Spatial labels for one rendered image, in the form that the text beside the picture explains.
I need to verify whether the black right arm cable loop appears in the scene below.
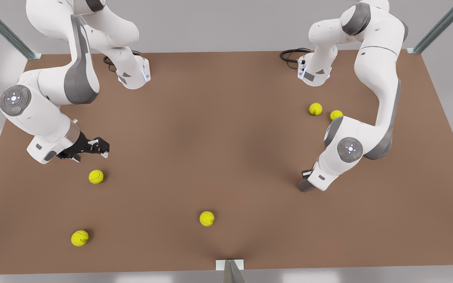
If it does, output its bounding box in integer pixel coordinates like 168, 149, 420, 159
103, 50, 142, 73

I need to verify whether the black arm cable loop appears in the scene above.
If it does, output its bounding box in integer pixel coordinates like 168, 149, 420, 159
103, 50, 142, 73
280, 48, 312, 71

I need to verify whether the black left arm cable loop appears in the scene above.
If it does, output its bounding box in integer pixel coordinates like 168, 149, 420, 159
280, 48, 312, 71

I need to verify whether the silver frame post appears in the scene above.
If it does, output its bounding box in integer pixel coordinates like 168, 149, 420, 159
215, 259, 246, 283
406, 0, 453, 55
0, 0, 42, 60

